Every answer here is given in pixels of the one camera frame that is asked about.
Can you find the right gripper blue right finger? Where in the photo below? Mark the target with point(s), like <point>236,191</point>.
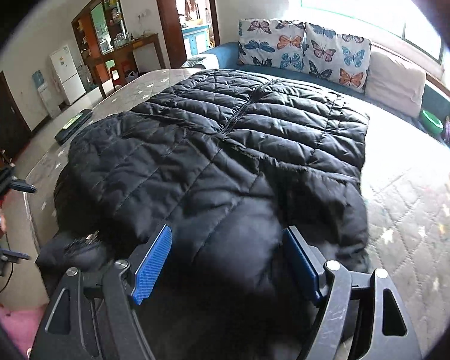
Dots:
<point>307,267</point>

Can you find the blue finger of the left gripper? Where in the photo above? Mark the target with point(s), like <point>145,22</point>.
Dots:
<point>22,186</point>
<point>10,256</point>

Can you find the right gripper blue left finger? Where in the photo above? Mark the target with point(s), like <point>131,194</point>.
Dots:
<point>146,263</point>

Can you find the black puffer down coat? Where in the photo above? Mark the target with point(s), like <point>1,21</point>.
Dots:
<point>228,160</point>

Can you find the pink sleeved left forearm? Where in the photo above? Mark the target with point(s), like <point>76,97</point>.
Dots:
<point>21,326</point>

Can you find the person's left hand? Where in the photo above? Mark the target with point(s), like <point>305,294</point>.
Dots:
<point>2,221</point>

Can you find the black digital floor scale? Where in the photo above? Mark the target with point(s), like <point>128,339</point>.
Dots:
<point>72,126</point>

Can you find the white refrigerator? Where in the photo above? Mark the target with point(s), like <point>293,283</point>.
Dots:
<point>66,76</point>

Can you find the grey star quilted mattress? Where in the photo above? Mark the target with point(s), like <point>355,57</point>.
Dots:
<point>405,185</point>

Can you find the red small stool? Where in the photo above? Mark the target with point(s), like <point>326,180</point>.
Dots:
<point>125,76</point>

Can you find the dark wooden side table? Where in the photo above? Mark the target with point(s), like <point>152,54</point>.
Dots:
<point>122,54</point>

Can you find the wooden display cabinet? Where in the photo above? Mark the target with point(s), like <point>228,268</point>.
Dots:
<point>99,29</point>

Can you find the green plastic basin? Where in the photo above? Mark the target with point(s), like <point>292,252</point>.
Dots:
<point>431,123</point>

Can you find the plain white pillow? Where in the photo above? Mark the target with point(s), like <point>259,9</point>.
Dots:
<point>395,82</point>

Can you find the right butterfly print pillow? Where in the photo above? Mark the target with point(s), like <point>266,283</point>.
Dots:
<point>343,59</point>

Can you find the butterfly print pillow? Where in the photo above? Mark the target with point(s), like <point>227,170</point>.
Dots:
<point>272,43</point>
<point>343,59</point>

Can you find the left butterfly print pillow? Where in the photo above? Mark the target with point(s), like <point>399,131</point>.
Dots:
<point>272,43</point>

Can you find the blue painted cabinet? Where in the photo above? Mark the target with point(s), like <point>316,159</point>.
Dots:
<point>196,39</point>

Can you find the green window frame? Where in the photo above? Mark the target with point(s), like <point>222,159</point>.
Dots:
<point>401,18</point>

